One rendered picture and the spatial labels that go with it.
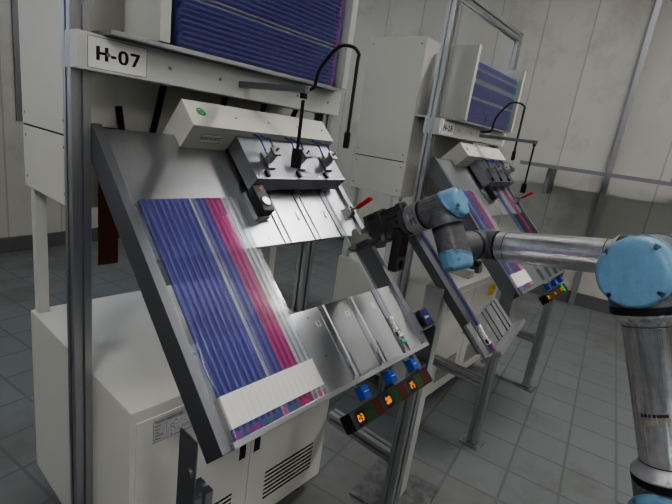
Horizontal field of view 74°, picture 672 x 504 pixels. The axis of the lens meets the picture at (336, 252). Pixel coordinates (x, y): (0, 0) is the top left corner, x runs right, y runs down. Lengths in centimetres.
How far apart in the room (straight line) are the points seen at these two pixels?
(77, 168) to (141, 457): 65
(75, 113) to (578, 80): 426
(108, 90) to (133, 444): 81
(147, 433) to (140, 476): 11
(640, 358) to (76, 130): 114
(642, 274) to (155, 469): 108
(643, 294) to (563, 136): 391
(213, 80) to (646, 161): 403
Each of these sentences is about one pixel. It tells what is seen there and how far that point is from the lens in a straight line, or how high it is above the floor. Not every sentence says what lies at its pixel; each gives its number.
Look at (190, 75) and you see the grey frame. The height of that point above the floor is 134.
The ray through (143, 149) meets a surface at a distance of 111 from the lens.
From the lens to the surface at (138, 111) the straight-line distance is 128.
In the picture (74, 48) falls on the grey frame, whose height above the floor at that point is 134.
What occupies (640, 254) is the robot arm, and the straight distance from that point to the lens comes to 88.
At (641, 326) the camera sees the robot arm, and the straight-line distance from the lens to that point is 91.
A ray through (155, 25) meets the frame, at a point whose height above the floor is 142.
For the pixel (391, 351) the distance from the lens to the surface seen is 120.
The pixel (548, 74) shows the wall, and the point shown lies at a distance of 481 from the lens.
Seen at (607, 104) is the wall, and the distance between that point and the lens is 473.
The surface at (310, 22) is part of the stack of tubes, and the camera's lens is 137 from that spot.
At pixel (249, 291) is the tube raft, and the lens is 98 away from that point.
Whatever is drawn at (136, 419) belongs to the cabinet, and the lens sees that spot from 113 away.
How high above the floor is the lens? 126
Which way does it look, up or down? 15 degrees down
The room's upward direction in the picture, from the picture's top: 8 degrees clockwise
